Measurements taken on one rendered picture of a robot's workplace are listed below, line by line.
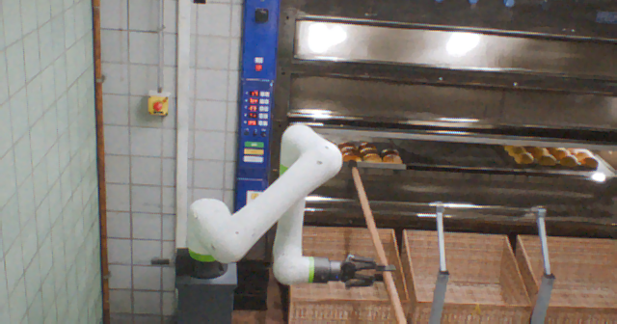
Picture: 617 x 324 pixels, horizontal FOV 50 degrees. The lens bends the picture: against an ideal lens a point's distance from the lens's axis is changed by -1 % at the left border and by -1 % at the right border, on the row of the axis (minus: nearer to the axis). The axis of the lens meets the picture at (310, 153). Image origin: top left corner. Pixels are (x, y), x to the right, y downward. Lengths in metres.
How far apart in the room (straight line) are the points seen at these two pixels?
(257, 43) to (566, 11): 1.45
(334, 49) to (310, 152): 1.06
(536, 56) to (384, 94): 0.75
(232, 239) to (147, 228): 1.46
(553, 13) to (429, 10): 0.59
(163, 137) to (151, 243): 0.59
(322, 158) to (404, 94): 1.20
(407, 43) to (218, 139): 1.01
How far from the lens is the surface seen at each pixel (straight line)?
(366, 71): 3.21
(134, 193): 3.45
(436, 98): 3.32
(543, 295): 3.22
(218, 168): 3.34
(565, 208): 3.77
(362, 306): 3.16
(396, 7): 3.18
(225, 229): 2.12
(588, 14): 3.47
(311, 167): 2.15
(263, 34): 3.10
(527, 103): 3.47
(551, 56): 3.44
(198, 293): 2.34
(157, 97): 3.17
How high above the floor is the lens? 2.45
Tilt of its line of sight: 22 degrees down
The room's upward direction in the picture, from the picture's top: 5 degrees clockwise
